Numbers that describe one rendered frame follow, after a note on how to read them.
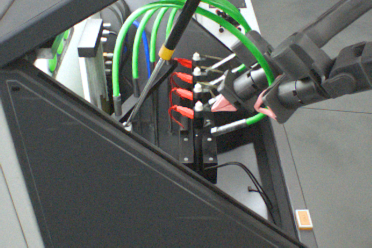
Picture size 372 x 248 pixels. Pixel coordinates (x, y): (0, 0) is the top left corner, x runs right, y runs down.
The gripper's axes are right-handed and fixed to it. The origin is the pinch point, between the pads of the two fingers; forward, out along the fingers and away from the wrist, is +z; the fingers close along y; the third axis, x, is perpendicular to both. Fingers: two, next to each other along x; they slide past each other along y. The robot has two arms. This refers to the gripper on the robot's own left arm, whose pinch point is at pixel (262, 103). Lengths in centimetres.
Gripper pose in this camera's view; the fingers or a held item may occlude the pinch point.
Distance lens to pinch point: 100.0
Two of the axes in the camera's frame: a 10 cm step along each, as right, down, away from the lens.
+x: 6.1, 7.8, 1.5
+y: -6.6, 6.1, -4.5
